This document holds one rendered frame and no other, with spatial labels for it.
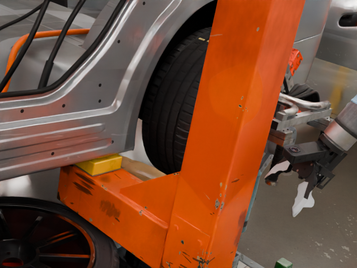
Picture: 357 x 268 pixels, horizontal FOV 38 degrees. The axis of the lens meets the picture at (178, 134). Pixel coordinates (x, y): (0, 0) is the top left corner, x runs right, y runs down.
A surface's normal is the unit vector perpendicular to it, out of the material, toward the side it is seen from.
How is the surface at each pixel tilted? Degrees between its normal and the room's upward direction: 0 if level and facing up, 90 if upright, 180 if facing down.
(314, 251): 0
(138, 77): 90
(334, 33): 90
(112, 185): 0
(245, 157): 90
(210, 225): 90
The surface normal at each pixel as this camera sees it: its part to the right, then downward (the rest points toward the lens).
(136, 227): -0.65, 0.15
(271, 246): 0.19, -0.92
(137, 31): 0.73, 0.37
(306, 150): 0.12, -0.83
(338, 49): -0.47, 0.54
